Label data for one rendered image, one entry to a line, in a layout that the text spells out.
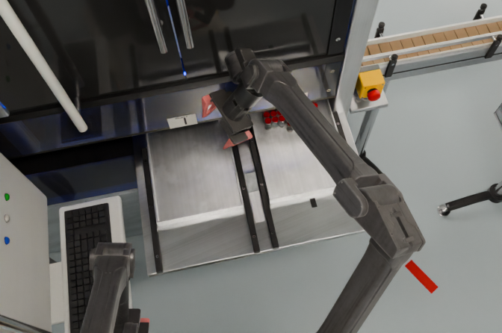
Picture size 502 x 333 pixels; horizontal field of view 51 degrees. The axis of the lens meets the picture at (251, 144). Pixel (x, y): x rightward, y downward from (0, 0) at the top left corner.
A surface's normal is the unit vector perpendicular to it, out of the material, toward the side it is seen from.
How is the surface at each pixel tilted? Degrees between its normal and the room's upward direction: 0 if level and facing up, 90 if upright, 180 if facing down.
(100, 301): 41
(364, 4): 90
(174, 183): 0
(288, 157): 0
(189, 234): 0
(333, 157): 56
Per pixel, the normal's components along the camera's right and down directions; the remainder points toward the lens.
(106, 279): 0.09, -0.92
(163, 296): -0.03, -0.45
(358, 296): -0.77, 0.09
